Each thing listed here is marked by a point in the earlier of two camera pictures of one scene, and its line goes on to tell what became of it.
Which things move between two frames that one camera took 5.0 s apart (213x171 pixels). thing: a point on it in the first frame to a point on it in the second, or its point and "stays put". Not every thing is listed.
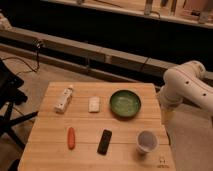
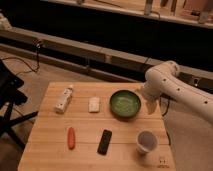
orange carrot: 71,138 stays put
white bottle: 60,107 stays put
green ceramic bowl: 125,104 stays put
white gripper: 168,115 to 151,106
